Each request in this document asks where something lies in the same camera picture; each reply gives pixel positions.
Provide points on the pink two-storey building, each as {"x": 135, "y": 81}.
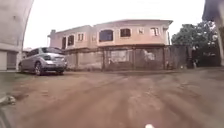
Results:
{"x": 133, "y": 39}

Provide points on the brown dirt road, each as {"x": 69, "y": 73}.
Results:
{"x": 116, "y": 100}

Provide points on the silver car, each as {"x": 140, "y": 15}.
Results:
{"x": 45, "y": 62}

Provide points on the robot's own part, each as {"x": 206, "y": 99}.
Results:
{"x": 149, "y": 126}

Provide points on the dark green tree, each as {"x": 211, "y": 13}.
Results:
{"x": 196, "y": 36}

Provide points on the white building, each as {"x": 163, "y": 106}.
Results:
{"x": 13, "y": 26}

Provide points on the grey concrete building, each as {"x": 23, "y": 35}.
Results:
{"x": 217, "y": 10}

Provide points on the weathered compound wall with gate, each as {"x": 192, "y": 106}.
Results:
{"x": 90, "y": 60}

